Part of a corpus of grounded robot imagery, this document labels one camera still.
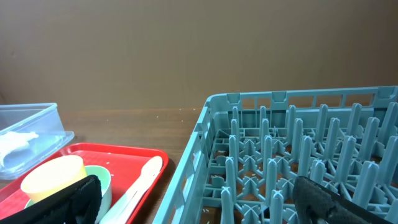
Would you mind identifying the red serving tray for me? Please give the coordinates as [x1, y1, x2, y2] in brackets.
[1, 142, 169, 223]

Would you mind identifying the green small bowl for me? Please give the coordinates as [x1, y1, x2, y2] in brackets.
[31, 166, 111, 223]

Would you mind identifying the white paper napkin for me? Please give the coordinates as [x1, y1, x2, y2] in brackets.
[1, 131, 39, 167]

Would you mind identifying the grey dishwasher rack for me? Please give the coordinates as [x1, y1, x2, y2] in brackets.
[154, 86, 397, 223]

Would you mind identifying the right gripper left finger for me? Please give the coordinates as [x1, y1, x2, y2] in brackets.
[1, 175, 102, 224]

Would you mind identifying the white plastic spoon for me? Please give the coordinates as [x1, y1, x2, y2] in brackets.
[99, 156, 163, 224]

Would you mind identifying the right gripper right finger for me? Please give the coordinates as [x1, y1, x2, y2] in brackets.
[293, 176, 397, 224]

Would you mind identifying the clear plastic waste bin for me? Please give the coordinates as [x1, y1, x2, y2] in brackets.
[1, 103, 75, 180]

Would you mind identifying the yellow plastic cup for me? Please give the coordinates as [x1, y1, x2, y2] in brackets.
[21, 155, 87, 203]

